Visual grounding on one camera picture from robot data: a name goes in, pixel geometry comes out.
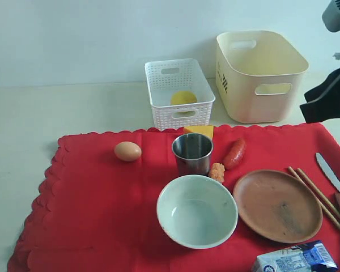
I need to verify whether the white blue milk carton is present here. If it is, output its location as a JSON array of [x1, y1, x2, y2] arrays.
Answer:
[[252, 240, 338, 272]]

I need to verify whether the white woven plastic basket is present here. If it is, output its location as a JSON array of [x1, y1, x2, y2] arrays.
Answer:
[[144, 58, 215, 130]]

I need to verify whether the red scalloped table cloth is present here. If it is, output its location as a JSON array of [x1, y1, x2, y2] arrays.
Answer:
[[7, 124, 340, 271]]

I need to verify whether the stainless steel cup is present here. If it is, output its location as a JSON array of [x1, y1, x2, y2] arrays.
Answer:
[[172, 133, 214, 176]]

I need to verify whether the yellow round fruit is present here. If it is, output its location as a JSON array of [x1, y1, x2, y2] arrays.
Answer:
[[171, 90, 198, 105]]

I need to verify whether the red sausage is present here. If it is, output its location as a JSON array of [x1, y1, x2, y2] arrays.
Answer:
[[223, 138, 247, 170]]

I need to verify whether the brown oval plate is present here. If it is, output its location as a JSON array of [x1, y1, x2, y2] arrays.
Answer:
[[233, 169, 323, 244]]

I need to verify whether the wooden chopstick left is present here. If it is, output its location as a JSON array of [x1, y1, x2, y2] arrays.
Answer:
[[287, 167, 340, 231]]

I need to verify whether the brown egg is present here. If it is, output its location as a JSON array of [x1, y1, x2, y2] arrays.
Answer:
[[114, 141, 142, 162]]

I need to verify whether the orange fried nugget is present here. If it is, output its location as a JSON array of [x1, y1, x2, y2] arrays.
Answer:
[[208, 163, 225, 184]]

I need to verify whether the silver table knife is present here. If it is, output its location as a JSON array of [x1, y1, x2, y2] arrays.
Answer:
[[315, 152, 340, 193]]

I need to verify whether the orange cheese wedge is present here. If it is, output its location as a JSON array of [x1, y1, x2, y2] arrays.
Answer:
[[183, 125, 214, 139]]

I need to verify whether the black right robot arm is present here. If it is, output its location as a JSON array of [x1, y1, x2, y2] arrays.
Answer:
[[300, 1, 340, 124]]

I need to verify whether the cream plastic bin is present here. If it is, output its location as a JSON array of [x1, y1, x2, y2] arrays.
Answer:
[[215, 31, 309, 124]]

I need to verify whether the pale green bowl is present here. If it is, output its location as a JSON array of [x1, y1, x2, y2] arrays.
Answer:
[[156, 175, 238, 249]]

